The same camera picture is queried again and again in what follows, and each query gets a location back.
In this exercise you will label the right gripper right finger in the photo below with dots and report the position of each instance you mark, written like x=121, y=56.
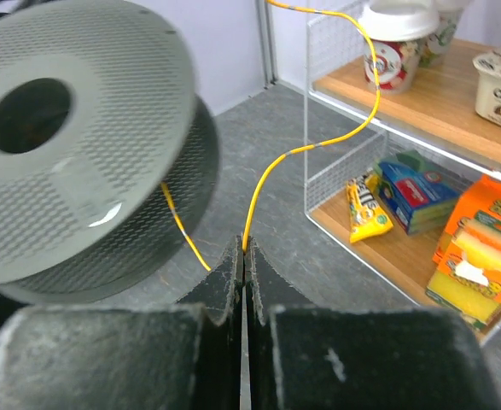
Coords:
x=302, y=356

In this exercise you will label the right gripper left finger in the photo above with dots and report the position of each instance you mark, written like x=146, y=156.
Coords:
x=185, y=355

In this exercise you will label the yellow M&M candy bag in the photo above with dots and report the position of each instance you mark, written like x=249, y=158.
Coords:
x=367, y=217

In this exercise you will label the yellow orange sponge pack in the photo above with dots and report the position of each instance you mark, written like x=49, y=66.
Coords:
x=467, y=278

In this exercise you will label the blue snack box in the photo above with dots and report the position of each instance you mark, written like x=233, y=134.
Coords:
x=419, y=193

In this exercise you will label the orange cracker box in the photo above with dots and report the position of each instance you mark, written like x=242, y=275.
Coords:
x=480, y=202

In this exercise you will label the white lidded yogurt cup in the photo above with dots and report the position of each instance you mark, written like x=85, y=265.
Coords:
x=398, y=30

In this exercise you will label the white wire shelf rack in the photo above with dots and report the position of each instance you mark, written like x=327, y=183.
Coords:
x=436, y=117

